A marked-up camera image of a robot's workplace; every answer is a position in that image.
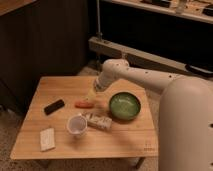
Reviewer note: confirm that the grey base beam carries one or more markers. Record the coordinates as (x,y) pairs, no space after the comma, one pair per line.
(144,59)

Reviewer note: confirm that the background shelf with items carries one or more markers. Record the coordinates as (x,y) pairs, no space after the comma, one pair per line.
(188,9)

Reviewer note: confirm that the black rectangular bar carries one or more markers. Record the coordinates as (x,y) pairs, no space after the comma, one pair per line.
(54,107)

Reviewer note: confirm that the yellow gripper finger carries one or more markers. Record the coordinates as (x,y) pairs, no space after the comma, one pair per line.
(91,95)

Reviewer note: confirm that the white ceramic cup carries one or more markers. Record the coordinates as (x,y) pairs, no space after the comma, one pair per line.
(77,126)

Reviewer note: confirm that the metal pole stand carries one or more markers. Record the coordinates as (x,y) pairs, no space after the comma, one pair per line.
(99,33)

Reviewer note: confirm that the wooden table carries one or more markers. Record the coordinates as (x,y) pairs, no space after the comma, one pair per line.
(125,139)

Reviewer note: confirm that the white patterned box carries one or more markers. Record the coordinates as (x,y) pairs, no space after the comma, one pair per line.
(98,121)

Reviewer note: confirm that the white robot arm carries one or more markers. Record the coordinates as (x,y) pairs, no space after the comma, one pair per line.
(185,113)

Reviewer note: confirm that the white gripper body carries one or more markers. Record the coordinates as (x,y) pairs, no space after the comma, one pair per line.
(98,86)

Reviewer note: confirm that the green bowl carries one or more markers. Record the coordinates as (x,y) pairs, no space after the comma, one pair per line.
(124,106)

